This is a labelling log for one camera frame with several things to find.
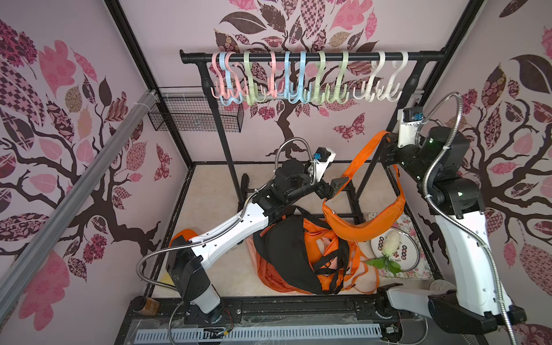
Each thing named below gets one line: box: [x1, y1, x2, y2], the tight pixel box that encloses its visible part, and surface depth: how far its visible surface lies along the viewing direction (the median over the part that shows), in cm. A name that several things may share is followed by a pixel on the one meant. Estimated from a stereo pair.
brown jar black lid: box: [131, 295, 161, 316], surface depth 69 cm
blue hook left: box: [219, 51, 243, 106], surface depth 56 cm
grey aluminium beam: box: [0, 89, 159, 320], surface depth 61 cm
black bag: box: [253, 206, 350, 294], surface depth 82 cm
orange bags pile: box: [246, 214, 380, 295], surface depth 81 cm
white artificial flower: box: [365, 230, 404, 276], surface depth 85 cm
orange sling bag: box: [322, 130, 407, 242], surface depth 72 cm
